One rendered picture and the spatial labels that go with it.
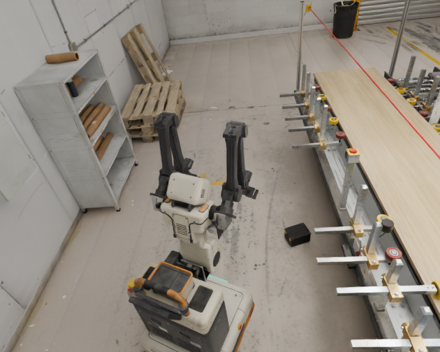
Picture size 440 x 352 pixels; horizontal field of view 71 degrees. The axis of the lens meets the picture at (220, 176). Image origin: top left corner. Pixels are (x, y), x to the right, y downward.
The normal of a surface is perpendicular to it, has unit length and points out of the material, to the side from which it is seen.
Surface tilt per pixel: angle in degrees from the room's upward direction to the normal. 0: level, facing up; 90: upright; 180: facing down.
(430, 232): 0
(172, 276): 0
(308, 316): 0
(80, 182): 90
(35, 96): 90
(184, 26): 90
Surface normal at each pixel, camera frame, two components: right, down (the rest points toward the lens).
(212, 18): -0.04, 0.64
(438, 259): -0.11, -0.77
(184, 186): -0.39, -0.07
